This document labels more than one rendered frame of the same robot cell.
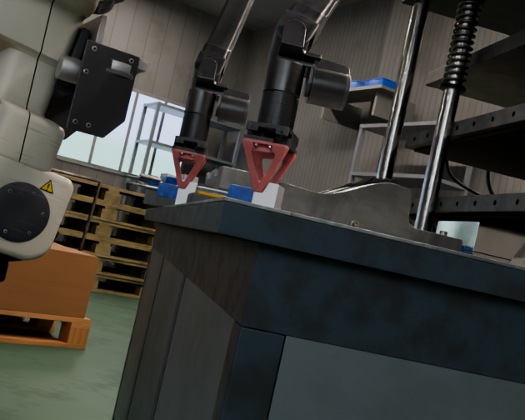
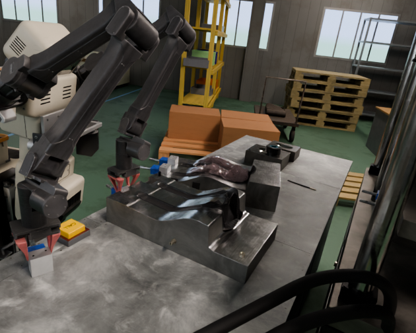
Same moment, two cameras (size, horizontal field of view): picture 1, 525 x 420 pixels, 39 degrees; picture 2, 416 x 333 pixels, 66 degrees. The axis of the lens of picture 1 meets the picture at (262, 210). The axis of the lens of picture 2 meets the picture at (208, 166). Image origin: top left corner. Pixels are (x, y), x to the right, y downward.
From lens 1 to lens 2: 1.28 m
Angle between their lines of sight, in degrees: 44
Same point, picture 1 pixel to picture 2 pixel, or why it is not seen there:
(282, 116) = (24, 221)
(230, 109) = (130, 152)
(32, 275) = not seen: hidden behind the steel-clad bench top
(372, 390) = not seen: outside the picture
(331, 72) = (39, 195)
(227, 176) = (109, 203)
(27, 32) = (18, 128)
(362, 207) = (178, 232)
